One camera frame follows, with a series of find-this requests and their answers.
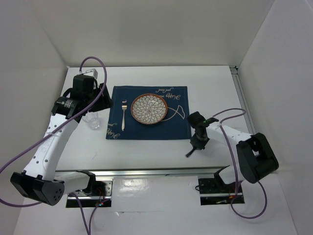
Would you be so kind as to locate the aluminium side rail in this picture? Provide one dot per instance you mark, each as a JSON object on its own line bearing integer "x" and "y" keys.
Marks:
{"x": 247, "y": 110}

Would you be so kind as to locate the patterned ceramic plate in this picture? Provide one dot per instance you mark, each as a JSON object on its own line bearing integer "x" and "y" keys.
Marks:
{"x": 149, "y": 109}

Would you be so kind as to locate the aluminium front rail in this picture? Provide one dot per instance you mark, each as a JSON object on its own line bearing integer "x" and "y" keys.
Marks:
{"x": 155, "y": 172}

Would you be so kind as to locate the navy blue fish placemat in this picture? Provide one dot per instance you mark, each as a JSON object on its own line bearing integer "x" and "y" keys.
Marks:
{"x": 173, "y": 127}

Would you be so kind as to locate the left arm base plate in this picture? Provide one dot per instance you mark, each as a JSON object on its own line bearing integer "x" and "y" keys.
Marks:
{"x": 101, "y": 194}

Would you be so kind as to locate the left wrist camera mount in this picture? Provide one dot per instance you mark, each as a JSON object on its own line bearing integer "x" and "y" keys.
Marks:
{"x": 92, "y": 73}

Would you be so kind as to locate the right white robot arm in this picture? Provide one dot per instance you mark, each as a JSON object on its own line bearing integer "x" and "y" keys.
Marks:
{"x": 257, "y": 170}

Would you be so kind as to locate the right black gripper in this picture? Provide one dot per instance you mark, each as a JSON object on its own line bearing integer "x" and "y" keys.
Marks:
{"x": 194, "y": 142}

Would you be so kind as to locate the silver table knife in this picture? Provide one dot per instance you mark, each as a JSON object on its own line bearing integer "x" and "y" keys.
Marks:
{"x": 191, "y": 152}

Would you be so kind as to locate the clear drinking glass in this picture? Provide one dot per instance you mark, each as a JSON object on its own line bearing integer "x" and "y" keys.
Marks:
{"x": 92, "y": 120}

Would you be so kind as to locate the silver fork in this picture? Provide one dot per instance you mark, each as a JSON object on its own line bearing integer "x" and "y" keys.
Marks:
{"x": 124, "y": 108}

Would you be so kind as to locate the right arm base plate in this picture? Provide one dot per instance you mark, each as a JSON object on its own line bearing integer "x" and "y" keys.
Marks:
{"x": 212, "y": 193}

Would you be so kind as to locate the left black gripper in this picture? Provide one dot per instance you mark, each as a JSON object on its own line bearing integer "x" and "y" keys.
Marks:
{"x": 107, "y": 103}

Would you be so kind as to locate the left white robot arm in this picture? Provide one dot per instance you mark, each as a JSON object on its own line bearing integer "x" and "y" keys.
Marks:
{"x": 38, "y": 180}

